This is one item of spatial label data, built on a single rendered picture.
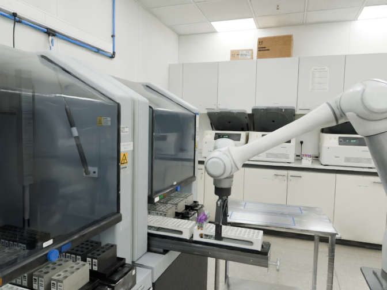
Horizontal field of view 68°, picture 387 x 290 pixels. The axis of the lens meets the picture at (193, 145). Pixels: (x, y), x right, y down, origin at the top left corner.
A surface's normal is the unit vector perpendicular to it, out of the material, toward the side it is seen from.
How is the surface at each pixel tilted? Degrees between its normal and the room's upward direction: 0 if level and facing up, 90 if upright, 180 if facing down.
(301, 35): 90
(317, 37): 90
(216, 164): 95
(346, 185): 90
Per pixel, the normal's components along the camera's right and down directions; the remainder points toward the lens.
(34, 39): 0.94, 0.04
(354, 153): -0.33, 0.06
